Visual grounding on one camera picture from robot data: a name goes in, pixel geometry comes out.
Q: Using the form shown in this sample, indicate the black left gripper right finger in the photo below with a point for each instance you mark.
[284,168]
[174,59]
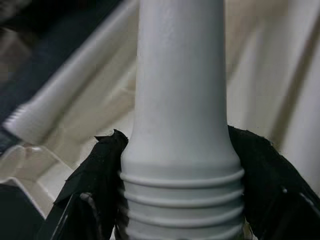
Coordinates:
[275,200]

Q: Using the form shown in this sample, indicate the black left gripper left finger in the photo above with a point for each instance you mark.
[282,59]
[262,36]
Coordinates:
[95,175]

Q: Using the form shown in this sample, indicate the white plastic table leg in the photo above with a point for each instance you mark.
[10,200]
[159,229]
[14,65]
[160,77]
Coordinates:
[182,100]
[75,75]

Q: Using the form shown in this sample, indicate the white children table top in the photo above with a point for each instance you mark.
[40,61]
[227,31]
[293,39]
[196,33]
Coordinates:
[275,75]

